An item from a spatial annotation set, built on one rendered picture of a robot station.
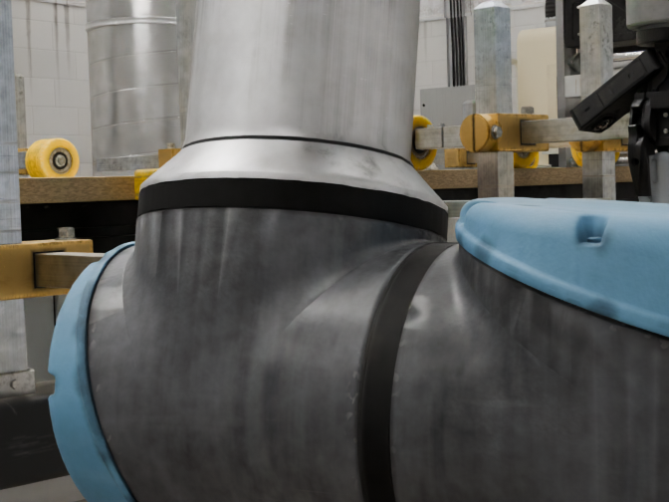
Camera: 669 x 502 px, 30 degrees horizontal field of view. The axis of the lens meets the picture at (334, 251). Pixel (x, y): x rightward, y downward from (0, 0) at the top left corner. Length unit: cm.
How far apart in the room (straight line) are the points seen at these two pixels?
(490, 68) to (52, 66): 876
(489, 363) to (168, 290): 15
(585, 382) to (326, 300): 12
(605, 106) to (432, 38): 1065
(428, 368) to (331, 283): 7
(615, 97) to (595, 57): 58
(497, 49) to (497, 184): 18
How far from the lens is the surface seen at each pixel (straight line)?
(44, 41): 1030
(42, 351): 145
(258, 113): 56
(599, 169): 187
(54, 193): 139
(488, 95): 167
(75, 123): 1041
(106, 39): 545
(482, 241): 48
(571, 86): 409
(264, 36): 57
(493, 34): 167
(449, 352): 48
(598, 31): 188
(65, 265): 113
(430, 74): 1193
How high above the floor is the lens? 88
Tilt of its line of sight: 3 degrees down
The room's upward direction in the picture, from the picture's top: 2 degrees counter-clockwise
